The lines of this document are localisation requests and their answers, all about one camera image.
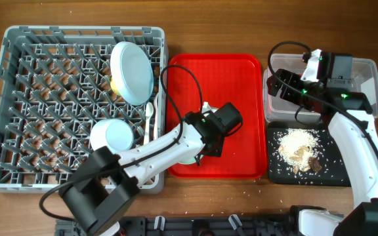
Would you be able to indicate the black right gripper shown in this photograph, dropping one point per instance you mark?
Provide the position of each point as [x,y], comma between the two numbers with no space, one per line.
[292,78]

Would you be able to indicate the black plastic tray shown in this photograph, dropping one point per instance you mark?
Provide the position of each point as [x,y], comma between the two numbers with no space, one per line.
[333,173]

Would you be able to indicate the clear plastic bin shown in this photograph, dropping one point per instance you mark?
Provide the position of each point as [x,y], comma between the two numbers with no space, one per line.
[364,79]

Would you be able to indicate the light blue bowl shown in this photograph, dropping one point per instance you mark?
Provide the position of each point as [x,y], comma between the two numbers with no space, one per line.
[115,134]

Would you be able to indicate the brown food scraps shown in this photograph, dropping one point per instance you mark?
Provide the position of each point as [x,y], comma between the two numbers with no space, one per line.
[303,161]

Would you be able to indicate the light blue plate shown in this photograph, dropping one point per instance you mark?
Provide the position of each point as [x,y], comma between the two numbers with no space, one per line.
[132,71]

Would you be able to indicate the pile of white rice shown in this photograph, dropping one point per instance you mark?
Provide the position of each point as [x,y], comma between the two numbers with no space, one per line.
[293,140]

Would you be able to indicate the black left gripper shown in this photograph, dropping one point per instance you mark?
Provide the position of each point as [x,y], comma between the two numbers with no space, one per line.
[218,153]

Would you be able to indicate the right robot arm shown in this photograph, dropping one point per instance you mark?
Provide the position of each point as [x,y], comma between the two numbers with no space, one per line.
[326,86]

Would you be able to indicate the red plastic tray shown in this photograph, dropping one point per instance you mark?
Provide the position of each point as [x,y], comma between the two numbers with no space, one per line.
[218,79]

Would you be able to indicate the white plastic fork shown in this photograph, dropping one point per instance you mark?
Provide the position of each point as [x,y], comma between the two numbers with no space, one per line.
[155,128]

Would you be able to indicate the white plastic spoon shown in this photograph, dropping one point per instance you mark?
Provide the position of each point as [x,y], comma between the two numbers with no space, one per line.
[149,111]

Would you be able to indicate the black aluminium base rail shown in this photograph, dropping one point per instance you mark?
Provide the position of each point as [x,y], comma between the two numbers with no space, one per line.
[227,225]

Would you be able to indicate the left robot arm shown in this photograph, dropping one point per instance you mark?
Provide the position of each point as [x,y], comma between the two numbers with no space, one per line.
[101,190]

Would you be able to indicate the yellow plastic cup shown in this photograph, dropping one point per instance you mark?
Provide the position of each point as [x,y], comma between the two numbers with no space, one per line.
[114,87]

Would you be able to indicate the green bowl with food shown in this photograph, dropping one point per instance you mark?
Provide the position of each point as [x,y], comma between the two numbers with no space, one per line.
[193,160]

